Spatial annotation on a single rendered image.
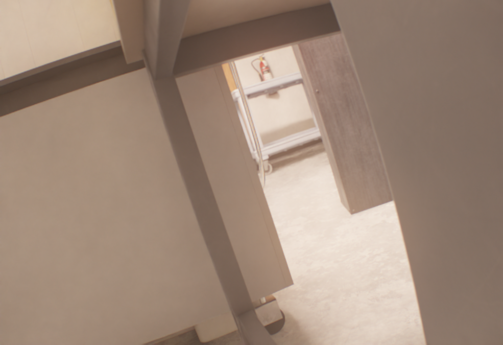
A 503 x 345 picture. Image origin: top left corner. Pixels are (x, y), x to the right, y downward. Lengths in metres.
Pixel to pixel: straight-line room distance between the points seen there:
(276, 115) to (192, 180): 4.46
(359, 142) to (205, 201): 1.10
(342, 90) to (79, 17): 1.13
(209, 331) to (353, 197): 0.92
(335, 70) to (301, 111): 3.58
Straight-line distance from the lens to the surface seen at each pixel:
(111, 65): 0.83
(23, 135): 0.84
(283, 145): 3.77
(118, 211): 0.80
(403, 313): 0.93
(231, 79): 5.02
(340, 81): 1.66
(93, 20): 0.87
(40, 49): 0.88
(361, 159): 1.68
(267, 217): 0.84
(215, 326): 1.06
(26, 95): 0.86
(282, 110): 5.13
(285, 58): 5.28
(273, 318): 0.97
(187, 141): 0.66
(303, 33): 0.76
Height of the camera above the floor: 0.50
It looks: 4 degrees down
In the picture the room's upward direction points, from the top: 18 degrees counter-clockwise
